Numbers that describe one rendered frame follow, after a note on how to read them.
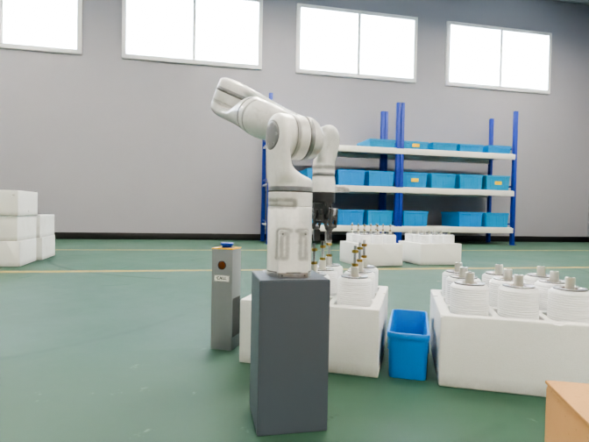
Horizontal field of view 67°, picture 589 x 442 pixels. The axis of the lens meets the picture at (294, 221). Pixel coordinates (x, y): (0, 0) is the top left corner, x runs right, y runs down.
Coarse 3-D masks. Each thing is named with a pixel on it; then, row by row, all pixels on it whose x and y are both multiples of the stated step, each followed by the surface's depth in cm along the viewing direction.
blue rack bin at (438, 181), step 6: (432, 174) 619; (438, 174) 621; (444, 174) 623; (450, 174) 624; (432, 180) 620; (438, 180) 622; (444, 180) 624; (450, 180) 625; (426, 186) 636; (432, 186) 621; (438, 186) 623; (444, 186) 624; (450, 186) 626
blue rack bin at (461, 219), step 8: (448, 216) 655; (456, 216) 635; (464, 216) 629; (472, 216) 631; (480, 216) 634; (448, 224) 656; (456, 224) 635; (464, 224) 630; (472, 224) 632; (480, 224) 635
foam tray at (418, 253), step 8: (400, 240) 406; (408, 248) 389; (416, 248) 376; (424, 248) 371; (432, 248) 372; (440, 248) 374; (448, 248) 376; (456, 248) 378; (408, 256) 389; (416, 256) 376; (424, 256) 371; (432, 256) 373; (440, 256) 375; (448, 256) 376; (456, 256) 378; (416, 264) 376; (424, 264) 371; (432, 264) 373; (440, 264) 375; (448, 264) 377
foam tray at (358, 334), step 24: (384, 288) 149; (240, 312) 126; (336, 312) 118; (360, 312) 117; (384, 312) 135; (240, 336) 126; (336, 336) 118; (360, 336) 117; (384, 336) 138; (240, 360) 126; (336, 360) 119; (360, 360) 117
